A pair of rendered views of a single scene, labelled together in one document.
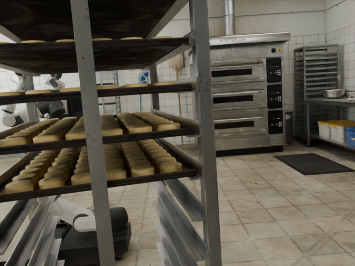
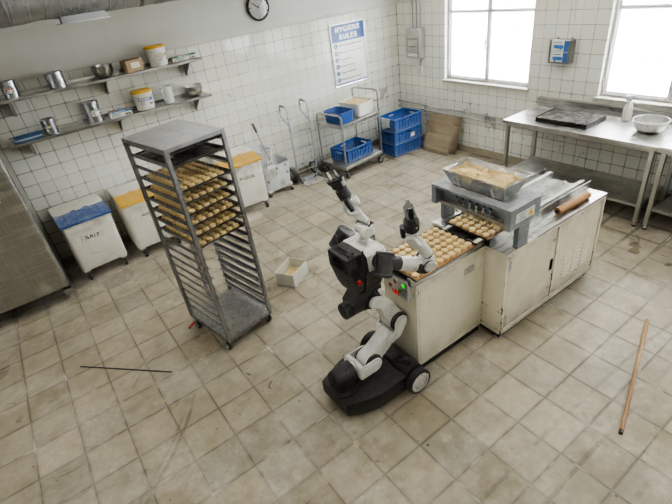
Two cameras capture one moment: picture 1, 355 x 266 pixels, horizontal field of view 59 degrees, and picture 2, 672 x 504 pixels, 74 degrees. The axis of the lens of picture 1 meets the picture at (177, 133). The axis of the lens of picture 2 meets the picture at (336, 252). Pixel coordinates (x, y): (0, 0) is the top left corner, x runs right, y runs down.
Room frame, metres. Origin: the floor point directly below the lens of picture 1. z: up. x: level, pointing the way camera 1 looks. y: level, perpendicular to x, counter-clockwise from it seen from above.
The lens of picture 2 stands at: (4.26, -0.49, 2.66)
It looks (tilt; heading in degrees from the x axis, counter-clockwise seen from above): 32 degrees down; 150
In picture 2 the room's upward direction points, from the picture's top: 9 degrees counter-clockwise
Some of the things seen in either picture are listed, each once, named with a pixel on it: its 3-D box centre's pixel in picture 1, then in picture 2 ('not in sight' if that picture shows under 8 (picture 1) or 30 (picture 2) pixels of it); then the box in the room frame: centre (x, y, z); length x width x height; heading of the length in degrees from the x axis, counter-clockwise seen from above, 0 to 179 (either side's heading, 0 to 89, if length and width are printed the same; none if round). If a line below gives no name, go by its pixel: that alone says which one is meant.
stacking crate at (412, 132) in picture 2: not in sight; (400, 132); (-1.28, 4.20, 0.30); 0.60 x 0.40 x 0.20; 92
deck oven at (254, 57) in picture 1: (235, 96); not in sight; (5.73, -1.11, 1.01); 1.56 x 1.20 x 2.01; 92
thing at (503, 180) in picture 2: not in sight; (484, 176); (2.28, 1.95, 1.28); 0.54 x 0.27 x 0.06; 1
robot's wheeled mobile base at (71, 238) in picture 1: (87, 230); (367, 368); (2.31, 0.75, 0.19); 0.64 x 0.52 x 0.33; 92
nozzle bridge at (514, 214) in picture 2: not in sight; (482, 209); (2.28, 1.95, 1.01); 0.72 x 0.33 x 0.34; 1
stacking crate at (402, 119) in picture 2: not in sight; (399, 120); (-1.28, 4.20, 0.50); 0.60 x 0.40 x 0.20; 94
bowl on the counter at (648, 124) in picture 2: not in sight; (650, 125); (2.22, 4.50, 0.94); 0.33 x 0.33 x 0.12
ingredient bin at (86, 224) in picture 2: not in sight; (91, 236); (-1.29, -0.56, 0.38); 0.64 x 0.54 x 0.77; 5
